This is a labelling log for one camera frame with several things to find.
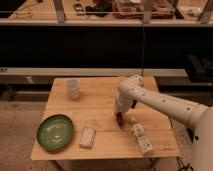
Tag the dark red pepper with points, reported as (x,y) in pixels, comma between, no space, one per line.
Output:
(120,120)

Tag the wooden table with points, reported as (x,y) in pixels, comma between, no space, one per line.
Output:
(94,109)

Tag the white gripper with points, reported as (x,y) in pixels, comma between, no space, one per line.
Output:
(122,104)

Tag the white sponge block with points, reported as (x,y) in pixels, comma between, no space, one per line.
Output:
(87,138)

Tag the green ceramic bowl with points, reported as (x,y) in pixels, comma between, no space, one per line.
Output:
(55,132)

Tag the plastic tray on shelf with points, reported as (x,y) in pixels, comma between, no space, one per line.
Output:
(135,9)

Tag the white plastic bottle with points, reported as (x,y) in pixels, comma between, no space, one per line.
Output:
(137,130)

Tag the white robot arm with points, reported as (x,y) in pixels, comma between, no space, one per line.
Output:
(194,115)

